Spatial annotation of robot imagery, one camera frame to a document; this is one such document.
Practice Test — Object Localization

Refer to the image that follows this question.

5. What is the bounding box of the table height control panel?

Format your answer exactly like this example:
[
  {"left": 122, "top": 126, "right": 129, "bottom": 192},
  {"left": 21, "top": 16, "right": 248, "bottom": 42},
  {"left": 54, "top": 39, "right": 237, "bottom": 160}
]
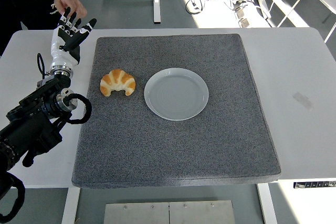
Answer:
[{"left": 293, "top": 180, "right": 336, "bottom": 189}]

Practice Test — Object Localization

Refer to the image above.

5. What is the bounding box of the clear tape strip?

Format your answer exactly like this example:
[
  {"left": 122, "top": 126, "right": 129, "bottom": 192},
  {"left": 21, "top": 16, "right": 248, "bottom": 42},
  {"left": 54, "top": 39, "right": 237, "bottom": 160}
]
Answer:
[{"left": 293, "top": 92, "right": 314, "bottom": 111}]

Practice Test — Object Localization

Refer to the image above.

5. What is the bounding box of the grey metal plate with screws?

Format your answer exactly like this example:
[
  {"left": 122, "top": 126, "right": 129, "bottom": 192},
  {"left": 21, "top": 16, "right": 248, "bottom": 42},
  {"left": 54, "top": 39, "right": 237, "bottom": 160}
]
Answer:
[
  {"left": 169, "top": 200, "right": 236, "bottom": 224},
  {"left": 104, "top": 201, "right": 170, "bottom": 224}
]

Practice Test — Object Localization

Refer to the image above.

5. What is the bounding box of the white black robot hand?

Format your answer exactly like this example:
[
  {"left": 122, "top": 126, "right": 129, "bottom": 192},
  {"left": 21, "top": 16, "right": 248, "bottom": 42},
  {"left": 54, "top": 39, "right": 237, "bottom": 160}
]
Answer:
[{"left": 49, "top": 7, "right": 97, "bottom": 68}]

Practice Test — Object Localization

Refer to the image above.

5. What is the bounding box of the grey speckled mat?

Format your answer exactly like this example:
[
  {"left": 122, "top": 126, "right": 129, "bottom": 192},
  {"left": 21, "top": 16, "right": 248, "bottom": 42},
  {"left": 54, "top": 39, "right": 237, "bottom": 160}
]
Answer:
[{"left": 71, "top": 33, "right": 281, "bottom": 189}]

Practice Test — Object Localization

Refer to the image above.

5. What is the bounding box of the golden croissant bread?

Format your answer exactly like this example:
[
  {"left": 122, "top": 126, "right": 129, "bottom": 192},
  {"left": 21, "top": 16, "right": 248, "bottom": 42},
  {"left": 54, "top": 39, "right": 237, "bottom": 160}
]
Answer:
[{"left": 100, "top": 69, "right": 137, "bottom": 97}]

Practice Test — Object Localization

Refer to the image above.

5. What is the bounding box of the round pale grey plate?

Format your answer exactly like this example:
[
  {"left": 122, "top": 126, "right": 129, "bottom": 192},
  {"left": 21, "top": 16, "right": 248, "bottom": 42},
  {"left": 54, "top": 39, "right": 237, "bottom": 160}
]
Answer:
[{"left": 143, "top": 67, "right": 209, "bottom": 122}]

